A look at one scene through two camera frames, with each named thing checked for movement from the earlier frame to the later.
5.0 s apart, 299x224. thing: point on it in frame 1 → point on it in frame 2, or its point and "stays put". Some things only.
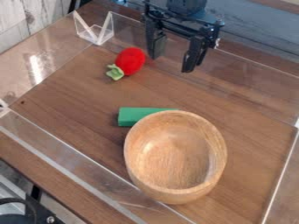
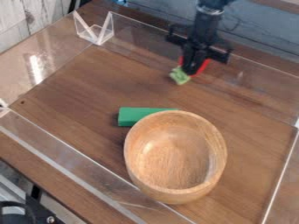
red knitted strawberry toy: [128, 63] → [179, 75]
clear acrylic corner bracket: [95, 34] stays put
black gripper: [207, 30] → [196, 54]
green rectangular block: [129, 115] stays put
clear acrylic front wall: [147, 203] stays put
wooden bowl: [175, 152] stays put
